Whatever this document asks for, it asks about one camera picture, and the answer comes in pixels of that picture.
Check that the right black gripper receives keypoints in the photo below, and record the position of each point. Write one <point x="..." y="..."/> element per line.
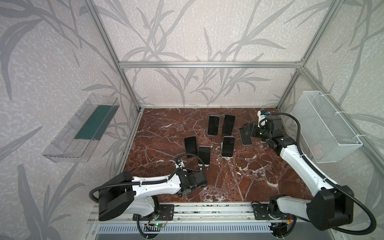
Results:
<point x="253" y="129"/>

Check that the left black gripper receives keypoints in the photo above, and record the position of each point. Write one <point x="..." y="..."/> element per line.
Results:
<point x="198" y="179"/>

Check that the large black phone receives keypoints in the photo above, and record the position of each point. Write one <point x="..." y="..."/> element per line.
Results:
<point x="245" y="137"/>

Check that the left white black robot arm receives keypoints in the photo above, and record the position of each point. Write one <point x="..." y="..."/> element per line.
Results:
<point x="135" y="195"/>

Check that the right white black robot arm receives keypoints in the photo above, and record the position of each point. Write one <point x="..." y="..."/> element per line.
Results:
<point x="330" y="207"/>

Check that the black phone white case centre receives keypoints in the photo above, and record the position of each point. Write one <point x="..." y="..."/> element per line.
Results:
<point x="204" y="154"/>

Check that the green circuit board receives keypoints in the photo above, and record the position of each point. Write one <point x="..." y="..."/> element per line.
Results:
<point x="155" y="227"/>

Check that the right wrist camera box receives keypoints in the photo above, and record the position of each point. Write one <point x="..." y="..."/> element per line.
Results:
<point x="261" y="115"/>

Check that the aluminium front rail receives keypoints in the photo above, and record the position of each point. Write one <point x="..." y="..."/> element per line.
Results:
<point x="213" y="212"/>

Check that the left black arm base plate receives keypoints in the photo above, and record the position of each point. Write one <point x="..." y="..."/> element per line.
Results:
<point x="164" y="213"/>

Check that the white wire mesh basket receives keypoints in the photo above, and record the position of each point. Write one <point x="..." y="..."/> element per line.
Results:
<point x="325" y="131"/>

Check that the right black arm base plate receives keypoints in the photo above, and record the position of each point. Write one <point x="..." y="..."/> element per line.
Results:
<point x="262" y="212"/>

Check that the clear plastic wall bin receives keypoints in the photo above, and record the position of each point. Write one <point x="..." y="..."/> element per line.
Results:
<point x="79" y="138"/>

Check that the aluminium frame horizontal bar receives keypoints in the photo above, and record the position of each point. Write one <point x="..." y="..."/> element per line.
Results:
<point x="129" y="65"/>

